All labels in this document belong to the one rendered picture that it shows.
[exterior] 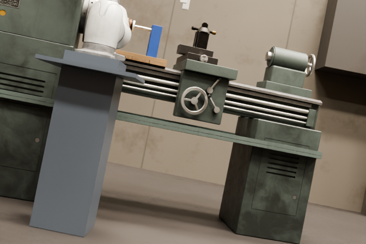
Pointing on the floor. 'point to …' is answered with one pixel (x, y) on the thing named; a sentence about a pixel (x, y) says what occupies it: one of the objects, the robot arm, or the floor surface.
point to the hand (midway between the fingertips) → (184, 4)
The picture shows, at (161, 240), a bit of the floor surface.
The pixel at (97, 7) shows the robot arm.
